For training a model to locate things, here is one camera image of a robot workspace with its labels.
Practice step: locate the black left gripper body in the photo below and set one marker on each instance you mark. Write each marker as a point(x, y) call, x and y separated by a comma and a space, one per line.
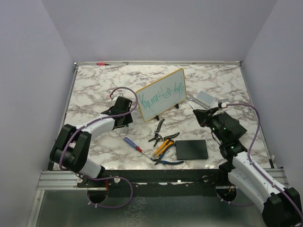
point(128, 119)

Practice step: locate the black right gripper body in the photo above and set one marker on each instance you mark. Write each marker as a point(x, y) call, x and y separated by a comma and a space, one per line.
point(214, 122)

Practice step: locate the yellow framed whiteboard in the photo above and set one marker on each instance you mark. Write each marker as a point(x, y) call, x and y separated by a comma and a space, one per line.
point(161, 95)

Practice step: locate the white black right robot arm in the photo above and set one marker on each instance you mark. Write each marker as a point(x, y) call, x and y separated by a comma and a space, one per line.
point(278, 205)

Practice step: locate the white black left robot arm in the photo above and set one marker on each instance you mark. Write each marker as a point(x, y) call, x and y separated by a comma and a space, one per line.
point(72, 144)

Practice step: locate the white square box device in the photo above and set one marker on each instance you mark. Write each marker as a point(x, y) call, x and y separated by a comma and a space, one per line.
point(206, 98)

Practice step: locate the silver open-end wrench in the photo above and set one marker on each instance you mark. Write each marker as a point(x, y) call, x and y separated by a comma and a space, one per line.
point(191, 98)

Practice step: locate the black square pad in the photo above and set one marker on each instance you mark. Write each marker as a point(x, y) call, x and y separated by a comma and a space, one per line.
point(232, 128)

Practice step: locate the blue red screwdriver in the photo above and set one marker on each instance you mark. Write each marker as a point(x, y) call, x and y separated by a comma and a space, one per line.
point(136, 147)

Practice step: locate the black rectangular pad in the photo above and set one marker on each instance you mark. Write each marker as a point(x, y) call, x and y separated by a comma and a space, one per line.
point(191, 150)

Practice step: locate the yellow black utility knife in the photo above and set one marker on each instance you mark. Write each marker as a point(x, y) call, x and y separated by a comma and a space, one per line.
point(166, 144)

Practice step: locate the black cutting pliers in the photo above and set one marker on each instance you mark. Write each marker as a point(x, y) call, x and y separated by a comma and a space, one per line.
point(157, 137)

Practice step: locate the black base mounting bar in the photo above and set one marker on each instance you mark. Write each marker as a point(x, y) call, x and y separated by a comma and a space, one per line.
point(158, 183)

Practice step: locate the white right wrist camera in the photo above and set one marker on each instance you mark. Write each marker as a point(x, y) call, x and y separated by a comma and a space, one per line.
point(222, 106)

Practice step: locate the red marker at rail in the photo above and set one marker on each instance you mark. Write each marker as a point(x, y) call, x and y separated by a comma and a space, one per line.
point(102, 64)

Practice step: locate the blue handled pliers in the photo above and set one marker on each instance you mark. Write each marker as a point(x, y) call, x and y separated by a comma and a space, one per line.
point(159, 159)

